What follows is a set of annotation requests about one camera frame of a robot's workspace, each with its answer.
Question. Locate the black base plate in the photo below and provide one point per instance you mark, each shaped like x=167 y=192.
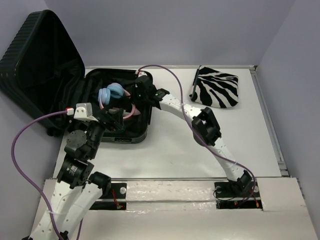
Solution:
x=114 y=200
x=227 y=200

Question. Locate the zebra striped plush pouch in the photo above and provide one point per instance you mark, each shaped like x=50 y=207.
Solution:
x=214 y=88

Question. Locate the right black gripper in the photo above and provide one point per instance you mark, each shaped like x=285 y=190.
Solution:
x=134 y=89

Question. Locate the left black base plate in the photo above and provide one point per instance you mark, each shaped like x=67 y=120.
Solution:
x=114 y=200

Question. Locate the aluminium rail right edge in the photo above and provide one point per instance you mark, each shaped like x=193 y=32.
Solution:
x=269 y=123

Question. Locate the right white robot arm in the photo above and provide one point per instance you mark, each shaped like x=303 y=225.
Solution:
x=204 y=126

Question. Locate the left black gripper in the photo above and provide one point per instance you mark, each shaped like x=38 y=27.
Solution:
x=117 y=118

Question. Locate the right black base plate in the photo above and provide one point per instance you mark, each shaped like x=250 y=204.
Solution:
x=227 y=200

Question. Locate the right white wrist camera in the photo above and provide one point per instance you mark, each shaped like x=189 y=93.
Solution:
x=140 y=75

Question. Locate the silver metal bar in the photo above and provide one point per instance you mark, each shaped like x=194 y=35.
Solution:
x=116 y=111

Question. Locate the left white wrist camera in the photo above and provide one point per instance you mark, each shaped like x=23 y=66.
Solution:
x=83 y=111

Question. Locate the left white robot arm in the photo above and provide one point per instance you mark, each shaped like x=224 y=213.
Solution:
x=76 y=188

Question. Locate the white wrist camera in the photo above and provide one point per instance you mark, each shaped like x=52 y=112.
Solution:
x=140 y=75
x=83 y=111

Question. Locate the pink cat-ear headphones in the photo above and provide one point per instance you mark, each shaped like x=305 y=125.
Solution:
x=115 y=91

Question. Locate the black hard-shell suitcase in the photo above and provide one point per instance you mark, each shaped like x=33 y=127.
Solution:
x=42 y=71

